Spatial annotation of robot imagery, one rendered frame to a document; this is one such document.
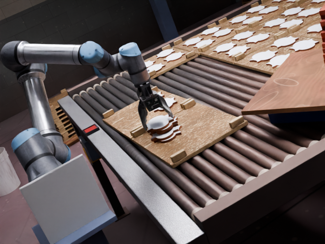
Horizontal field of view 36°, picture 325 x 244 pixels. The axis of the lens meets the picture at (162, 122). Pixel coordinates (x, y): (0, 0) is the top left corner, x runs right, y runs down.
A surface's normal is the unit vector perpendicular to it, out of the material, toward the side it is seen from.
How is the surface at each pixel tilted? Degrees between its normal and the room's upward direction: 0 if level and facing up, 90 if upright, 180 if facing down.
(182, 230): 0
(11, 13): 90
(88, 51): 50
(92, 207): 90
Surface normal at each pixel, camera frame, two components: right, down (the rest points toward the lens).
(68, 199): 0.43, 0.20
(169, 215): -0.36, -0.86
